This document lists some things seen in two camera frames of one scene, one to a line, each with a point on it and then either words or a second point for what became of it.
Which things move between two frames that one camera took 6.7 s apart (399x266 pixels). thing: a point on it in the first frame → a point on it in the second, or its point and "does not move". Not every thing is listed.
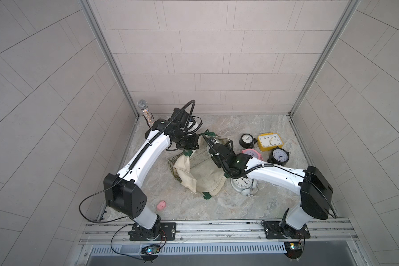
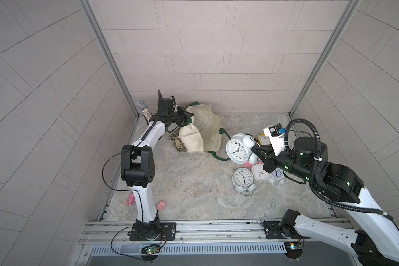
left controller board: (151, 249) does not move
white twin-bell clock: (247, 186) does not move
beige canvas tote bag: (197, 171) → (201, 132)
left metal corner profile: (86, 5) does not move
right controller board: (293, 249) does not move
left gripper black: (193, 140) → (183, 117)
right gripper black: (214, 159) → (267, 158)
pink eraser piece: (161, 205) does not move
